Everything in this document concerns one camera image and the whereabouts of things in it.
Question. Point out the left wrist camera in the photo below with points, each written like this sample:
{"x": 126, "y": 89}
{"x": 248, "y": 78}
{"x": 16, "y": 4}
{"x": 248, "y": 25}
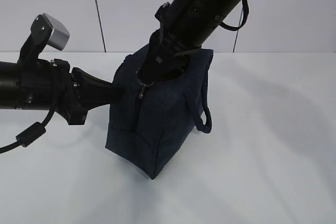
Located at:
{"x": 44, "y": 31}

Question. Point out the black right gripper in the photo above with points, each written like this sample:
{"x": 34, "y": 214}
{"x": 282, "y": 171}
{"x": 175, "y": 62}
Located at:
{"x": 179, "y": 31}

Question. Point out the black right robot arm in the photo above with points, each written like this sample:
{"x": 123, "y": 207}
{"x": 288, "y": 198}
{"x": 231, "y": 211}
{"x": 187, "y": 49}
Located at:
{"x": 213, "y": 14}

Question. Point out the navy blue fabric bag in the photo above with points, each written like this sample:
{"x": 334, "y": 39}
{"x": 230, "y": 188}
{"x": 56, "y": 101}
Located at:
{"x": 149, "y": 124}

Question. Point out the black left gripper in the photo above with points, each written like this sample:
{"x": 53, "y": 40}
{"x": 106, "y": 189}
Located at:
{"x": 51, "y": 86}

